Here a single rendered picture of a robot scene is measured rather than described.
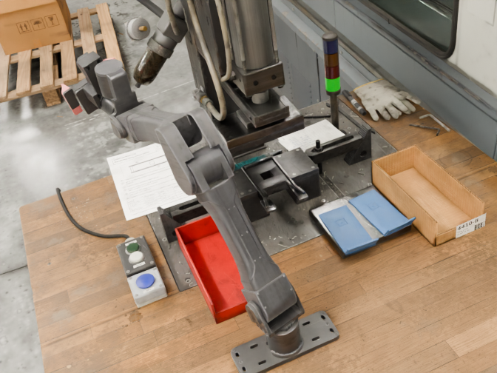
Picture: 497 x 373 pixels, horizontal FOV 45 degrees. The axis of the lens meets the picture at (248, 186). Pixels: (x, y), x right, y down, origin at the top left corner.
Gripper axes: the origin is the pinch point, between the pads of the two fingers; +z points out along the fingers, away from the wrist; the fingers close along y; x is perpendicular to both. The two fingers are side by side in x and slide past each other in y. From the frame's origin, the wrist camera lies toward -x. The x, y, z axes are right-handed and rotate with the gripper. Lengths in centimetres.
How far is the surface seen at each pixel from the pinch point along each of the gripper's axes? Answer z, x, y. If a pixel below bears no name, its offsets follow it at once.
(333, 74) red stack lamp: -28, 21, -49
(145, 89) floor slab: 188, 155, -73
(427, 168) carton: -58, 35, -49
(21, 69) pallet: 259, 137, -23
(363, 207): -55, 33, -30
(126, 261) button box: -29.9, 25.8, 18.1
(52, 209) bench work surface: 4.3, 30.8, 23.0
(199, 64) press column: -10.4, 8.4, -23.9
